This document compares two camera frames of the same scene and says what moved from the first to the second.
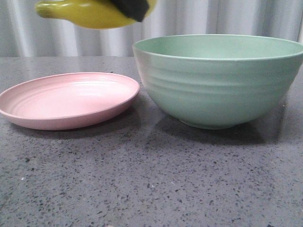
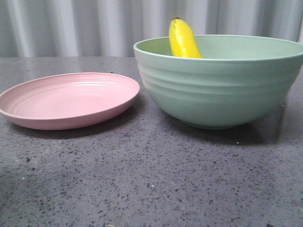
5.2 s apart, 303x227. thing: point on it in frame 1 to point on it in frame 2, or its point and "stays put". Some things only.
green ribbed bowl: [208, 81] stays put
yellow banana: [96, 14] to [182, 41]
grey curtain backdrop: [23, 33] stays put
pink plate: [66, 100] stays put
